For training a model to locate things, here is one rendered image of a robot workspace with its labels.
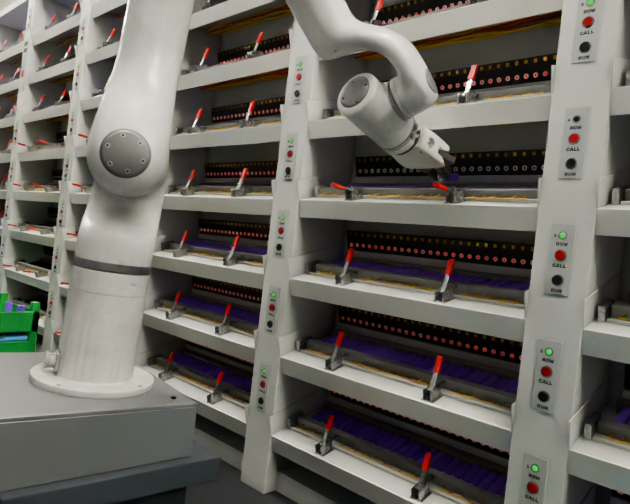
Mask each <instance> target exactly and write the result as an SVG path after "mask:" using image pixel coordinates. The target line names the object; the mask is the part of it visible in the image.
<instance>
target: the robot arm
mask: <svg viewBox="0 0 630 504"><path fill-rule="evenodd" d="M285 1H286V3H287V5H288V6H289V8H290V10H291V12H292V13H293V15H294V17H295V18H296V20H297V22H298V24H299V25H300V27H301V29H302V31H303V32H304V34H305V36H306V38H307V39H308V41H309V43H310V45H311V46H312V48H313V49H314V51H315V52H316V54H317V55H318V56H319V57H320V58H322V59H324V60H332V59H336V58H339V57H342V56H345V55H348V54H351V53H354V52H358V51H373V52H376V53H379V54H381V55H383V56H385V57H386V58H387V59H388V60H389V61H390V62H391V63H392V65H393V66H394V68H395V69H396V71H397V76H396V77H395V78H393V79H391V80H390V81H388V82H379V81H378V80H377V78H376V77H375V76H373V75H372V74H369V73H361V74H358V75H356V76H354V77H353V78H351V79H350V80H349V81H348V82H347V83H346V84H345V85H344V87H343V88H342V90H341V92H340V94H339V97H338V102H337V103H338V109H339V111H340V113H341V114H343V115H344V116H345V117H346V118H347V119H348V120H349V121H351V122H352V123H353V124H354V125H355V126H356V127H358V128H359V129H360V130H361V131H362V132H363V133H365V134H366V135H367V136H368V137H369V138H370V139H372V140H373V141H374V142H375V143H376V144H377V145H379V146H380V147H381V148H382V149H383V150H384V151H385V152H387V153H388V154H390V155H391V156H392V157H393V158H394V159H395V160H396V161H397V162H398V163H399V164H401V165H402V166H403V167H405V168H409V169H419V170H420V171H421V172H422V173H427V175H428V176H429V177H430V178H431V179H433V180H434V181H438V178H437V176H438V175H439V176H440V177H441V178H442V179H443V180H444V181H449V178H450V176H451V173H452V168H451V167H450V166H449V165H452V164H454V163H455V159H456V158H455V157H453V156H451V155H450V154H448V153H446V152H444V151H449V146H448V145H447V144H446V143H445V142H444V141H443V140H442V139H441V138H440V137H438V136H437V135H436V134H435V133H433V132H432V131H430V130H429V129H427V128H425V127H423V126H420V124H419V122H418V120H417V119H416V118H415V117H414V116H416V115H417V114H419V113H421V112H423V111H424V110H426V109H428V108H429V107H431V106H432V105H433V104H434V103H435V102H436V100H437V98H438V91H437V87H436V83H435V82H434V80H433V78H432V75H431V73H430V72H429V70H428V68H427V66H426V64H425V62H424V61H423V59H422V57H421V56H420V54H419V52H418V51H417V49H416V48H415V47H414V45H413V44H412V43H411V42H410V41H409V40H408V39H406V38H405V37H404V36H402V35H401V34H399V33H397V32H395V31H393V30H390V29H388V28H384V27H380V26H375V25H371V24H366V23H363V22H360V21H358V20H357V19H356V18H355V17H354V16H353V15H352V13H351V12H350V10H349V8H348V6H347V4H346V2H345V0H285ZM193 4H194V0H128V2H127V8H126V13H125V18H124V23H123V29H122V34H121V39H120V44H119V49H118V53H117V57H116V61H115V64H114V68H113V71H112V74H111V77H110V79H109V82H108V84H107V87H106V90H105V92H104V95H103V97H102V100H101V103H100V105H99V108H98V111H97V114H96V116H95V119H94V122H93V125H92V127H91V130H90V134H89V137H88V142H87V148H86V158H87V165H88V168H89V171H90V173H91V174H92V176H93V178H94V181H93V186H92V190H91V194H90V198H89V201H88V204H87V208H86V210H85V213H84V216H83V219H82V222H81V225H80V228H79V232H78V237H77V241H76V247H75V252H74V259H73V265H72V270H71V276H70V282H69V288H68V294H67V300H66V306H65V312H64V318H63V323H62V329H61V335H60V341H59V347H58V349H57V350H55V353H49V350H46V352H45V356H44V361H43V363H40V364H37V365H35V366H34V367H32V368H31V369H30V374H29V380H30V382H31V383H32V384H34V385H35V386H37V387H39V388H41V389H43V390H46V391H49V392H52V393H56V394H60V395H66V396H72V397H79V398H91V399H116V398H126V397H132V396H137V395H141V394H143V393H146V392H148V391H149V390H150V389H151V388H152V387H153V382H154V378H153V376H152V375H151V374H150V373H148V372H147V371H145V370H143V369H140V368H138V367H135V366H134V365H135V359H136V353H137V347H138V342H139V336H140V330H141V324H142V318H143V312H144V306H145V300H146V295H147V289H148V283H149V277H150V271H151V265H152V259H153V253H154V248H155V242H156V237H157V232H158V226H159V221H160V216H161V210H162V205H163V200H164V194H165V189H166V183H167V177H168V168H169V163H168V161H169V151H170V134H171V124H172V116H173V109H174V103H175V96H176V91H177V85H178V80H179V75H180V70H181V66H182V61H183V55H184V50H185V45H186V40H187V36H188V31H189V26H190V20H191V15H192V9H193Z"/></svg>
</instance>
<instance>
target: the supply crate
mask: <svg viewBox="0 0 630 504"><path fill-rule="evenodd" d="M7 301H8V293H5V292H0V333H15V332H33V331H38V322H39V314H40V304H41V303H40V302H37V301H34V302H30V308H26V307H25V311H24V312H17V306H18V305H17V304H13V307H12V312H4V311H5V302H7Z"/></svg>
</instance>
